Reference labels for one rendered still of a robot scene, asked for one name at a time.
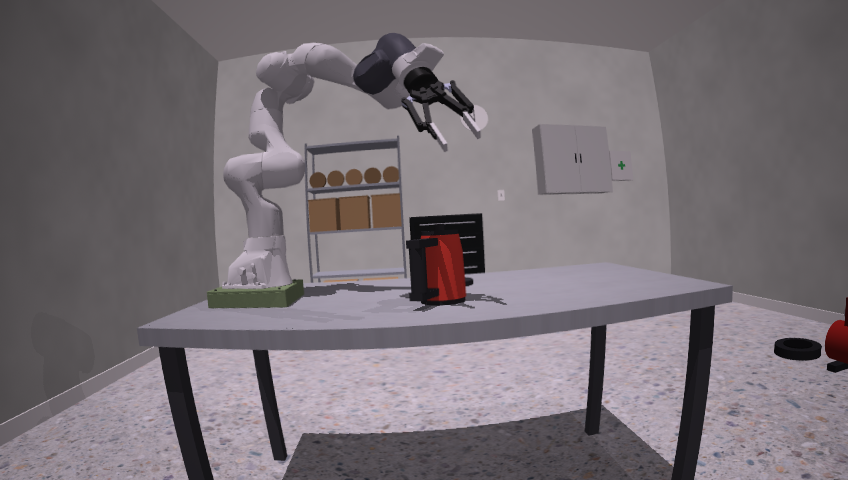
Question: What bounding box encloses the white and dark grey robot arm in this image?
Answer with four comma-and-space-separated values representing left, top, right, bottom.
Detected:
222, 33, 444, 289

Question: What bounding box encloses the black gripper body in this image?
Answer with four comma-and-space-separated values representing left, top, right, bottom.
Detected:
404, 67, 444, 105

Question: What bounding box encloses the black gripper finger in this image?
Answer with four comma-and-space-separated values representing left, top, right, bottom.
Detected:
430, 80, 481, 139
401, 87, 448, 152

